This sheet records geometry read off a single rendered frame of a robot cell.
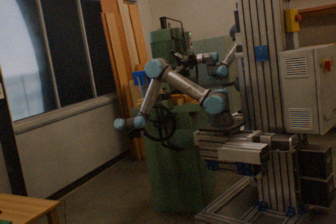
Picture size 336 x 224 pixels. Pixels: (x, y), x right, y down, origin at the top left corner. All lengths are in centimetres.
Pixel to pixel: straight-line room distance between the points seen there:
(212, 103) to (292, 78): 46
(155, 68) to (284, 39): 77
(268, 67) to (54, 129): 229
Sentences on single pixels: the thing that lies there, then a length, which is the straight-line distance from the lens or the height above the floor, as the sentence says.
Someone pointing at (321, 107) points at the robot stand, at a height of 92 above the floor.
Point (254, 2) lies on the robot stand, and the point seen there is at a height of 153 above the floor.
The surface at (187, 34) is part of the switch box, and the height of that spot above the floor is 145.
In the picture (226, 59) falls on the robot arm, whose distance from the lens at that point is 233.
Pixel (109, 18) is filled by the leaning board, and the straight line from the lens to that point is 425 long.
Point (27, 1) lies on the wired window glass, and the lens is 362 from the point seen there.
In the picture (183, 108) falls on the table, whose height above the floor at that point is 87.
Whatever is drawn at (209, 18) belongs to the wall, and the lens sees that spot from 503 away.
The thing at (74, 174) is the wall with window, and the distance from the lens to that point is 375.
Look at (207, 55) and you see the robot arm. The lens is 241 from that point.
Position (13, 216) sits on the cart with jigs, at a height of 53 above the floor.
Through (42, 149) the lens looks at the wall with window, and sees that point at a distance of 342.
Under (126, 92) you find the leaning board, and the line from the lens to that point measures 407.
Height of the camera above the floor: 132
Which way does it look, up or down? 8 degrees down
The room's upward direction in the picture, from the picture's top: 8 degrees counter-clockwise
